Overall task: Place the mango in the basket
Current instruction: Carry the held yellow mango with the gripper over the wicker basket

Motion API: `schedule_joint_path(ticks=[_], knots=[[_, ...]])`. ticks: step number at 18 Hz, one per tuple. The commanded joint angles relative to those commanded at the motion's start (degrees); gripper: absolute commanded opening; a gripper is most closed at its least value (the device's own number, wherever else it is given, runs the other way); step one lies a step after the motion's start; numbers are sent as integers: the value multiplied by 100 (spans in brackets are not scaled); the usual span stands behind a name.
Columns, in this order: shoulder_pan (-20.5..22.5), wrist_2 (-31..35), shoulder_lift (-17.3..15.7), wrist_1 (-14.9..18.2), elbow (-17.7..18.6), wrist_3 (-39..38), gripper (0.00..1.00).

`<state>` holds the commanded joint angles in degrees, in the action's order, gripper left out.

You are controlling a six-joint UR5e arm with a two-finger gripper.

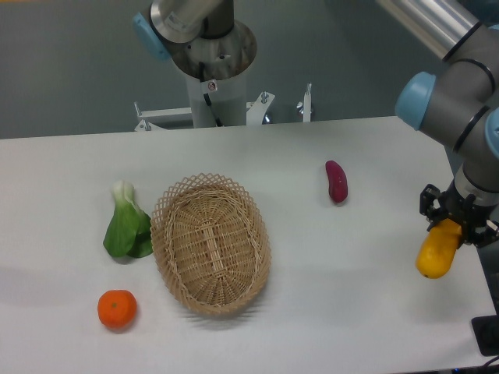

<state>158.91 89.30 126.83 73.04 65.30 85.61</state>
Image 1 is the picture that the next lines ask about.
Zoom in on black cable on pedestal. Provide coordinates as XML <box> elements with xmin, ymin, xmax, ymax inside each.
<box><xmin>198</xmin><ymin>61</ymin><xmax>226</xmax><ymax>128</ymax></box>

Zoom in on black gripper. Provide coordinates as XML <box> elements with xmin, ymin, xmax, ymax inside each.
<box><xmin>419</xmin><ymin>183</ymin><xmax>498</xmax><ymax>247</ymax></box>

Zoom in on white mounting bracket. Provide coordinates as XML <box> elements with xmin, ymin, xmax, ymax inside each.
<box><xmin>133</xmin><ymin>101</ymin><xmax>193</xmax><ymax>132</ymax></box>
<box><xmin>246</xmin><ymin>91</ymin><xmax>275</xmax><ymax>126</ymax></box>

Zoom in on oval wicker basket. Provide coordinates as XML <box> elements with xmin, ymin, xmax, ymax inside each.
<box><xmin>150</xmin><ymin>174</ymin><xmax>271</xmax><ymax>316</ymax></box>

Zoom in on black device at table edge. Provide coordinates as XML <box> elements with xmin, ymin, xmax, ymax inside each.
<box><xmin>471</xmin><ymin>315</ymin><xmax>498</xmax><ymax>357</ymax></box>

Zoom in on orange tangerine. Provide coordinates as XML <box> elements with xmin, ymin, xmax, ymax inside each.
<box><xmin>97</xmin><ymin>290</ymin><xmax>137</xmax><ymax>330</ymax></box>

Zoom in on purple sweet potato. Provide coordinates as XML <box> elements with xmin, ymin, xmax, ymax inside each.
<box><xmin>325</xmin><ymin>161</ymin><xmax>349</xmax><ymax>203</ymax></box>

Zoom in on yellow mango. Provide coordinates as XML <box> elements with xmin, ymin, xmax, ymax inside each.
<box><xmin>416</xmin><ymin>219</ymin><xmax>462</xmax><ymax>279</ymax></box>

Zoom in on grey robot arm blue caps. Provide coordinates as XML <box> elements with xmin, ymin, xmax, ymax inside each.
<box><xmin>133</xmin><ymin>1</ymin><xmax>498</xmax><ymax>247</ymax></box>

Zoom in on white right mounting bracket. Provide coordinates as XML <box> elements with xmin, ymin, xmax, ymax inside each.
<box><xmin>246</xmin><ymin>91</ymin><xmax>275</xmax><ymax>126</ymax></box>

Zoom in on white clamp post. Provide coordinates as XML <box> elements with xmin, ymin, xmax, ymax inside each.
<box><xmin>296</xmin><ymin>82</ymin><xmax>313</xmax><ymax>122</ymax></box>

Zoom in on green bok choy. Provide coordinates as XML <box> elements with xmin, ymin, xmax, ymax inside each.
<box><xmin>103</xmin><ymin>181</ymin><xmax>153</xmax><ymax>259</ymax></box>

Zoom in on white left mounting bracket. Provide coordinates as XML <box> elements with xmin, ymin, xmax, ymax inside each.
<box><xmin>133</xmin><ymin>101</ymin><xmax>193</xmax><ymax>132</ymax></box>

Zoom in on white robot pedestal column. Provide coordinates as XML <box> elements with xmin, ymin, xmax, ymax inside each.
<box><xmin>185</xmin><ymin>73</ymin><xmax>246</xmax><ymax>128</ymax></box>

